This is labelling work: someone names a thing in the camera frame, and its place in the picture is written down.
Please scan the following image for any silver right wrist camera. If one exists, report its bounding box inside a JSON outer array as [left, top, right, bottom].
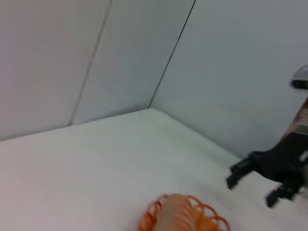
[[290, 64, 308, 90]]

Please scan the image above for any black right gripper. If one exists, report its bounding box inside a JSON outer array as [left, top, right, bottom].
[[225, 131, 308, 209]]

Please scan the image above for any orange woven plastic basket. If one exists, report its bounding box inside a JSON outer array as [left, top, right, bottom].
[[138, 193, 231, 231]]

